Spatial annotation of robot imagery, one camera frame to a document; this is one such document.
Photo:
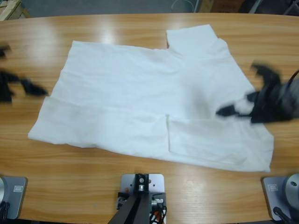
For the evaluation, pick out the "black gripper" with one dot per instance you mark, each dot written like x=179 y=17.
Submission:
x=5 y=86
x=268 y=105

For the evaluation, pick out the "white t-shirt with black print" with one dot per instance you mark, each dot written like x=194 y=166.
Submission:
x=128 y=93

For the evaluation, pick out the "light cardboard box stack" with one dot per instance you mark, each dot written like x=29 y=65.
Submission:
x=11 y=9

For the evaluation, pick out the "brown cardboard box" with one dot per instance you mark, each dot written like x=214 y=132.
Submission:
x=224 y=4

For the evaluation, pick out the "white mounting block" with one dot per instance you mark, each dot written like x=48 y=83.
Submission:
x=156 y=182

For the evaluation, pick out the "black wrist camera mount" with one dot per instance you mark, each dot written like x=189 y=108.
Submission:
x=4 y=50
x=266 y=70

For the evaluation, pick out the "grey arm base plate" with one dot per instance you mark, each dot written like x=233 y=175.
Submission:
x=16 y=200
x=272 y=193

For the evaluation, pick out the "grey metal frame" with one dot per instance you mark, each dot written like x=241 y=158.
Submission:
x=255 y=5

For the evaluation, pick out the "black bracket with silver fittings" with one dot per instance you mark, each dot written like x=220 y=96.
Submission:
x=161 y=194

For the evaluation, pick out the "dark post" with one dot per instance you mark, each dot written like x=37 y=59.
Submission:
x=133 y=210

